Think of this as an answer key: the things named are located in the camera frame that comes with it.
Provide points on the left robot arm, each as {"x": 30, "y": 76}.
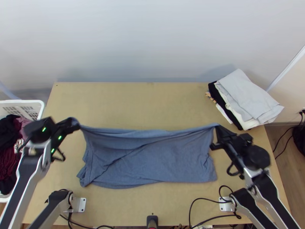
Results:
{"x": 26, "y": 171}

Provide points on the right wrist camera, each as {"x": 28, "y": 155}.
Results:
{"x": 246, "y": 139}

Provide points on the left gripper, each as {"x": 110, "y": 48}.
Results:
{"x": 63, "y": 127}

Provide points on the blue t-shirt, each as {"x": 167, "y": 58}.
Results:
{"x": 152, "y": 157}

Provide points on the pile of folded clothes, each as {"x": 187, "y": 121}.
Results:
{"x": 247, "y": 100}

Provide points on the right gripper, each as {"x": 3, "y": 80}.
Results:
{"x": 226, "y": 146}

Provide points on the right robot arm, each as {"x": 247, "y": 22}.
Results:
{"x": 257, "y": 156}

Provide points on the white laundry basket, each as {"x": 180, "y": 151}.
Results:
{"x": 21, "y": 105}

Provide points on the heap of clothes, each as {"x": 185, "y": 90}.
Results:
{"x": 7, "y": 152}

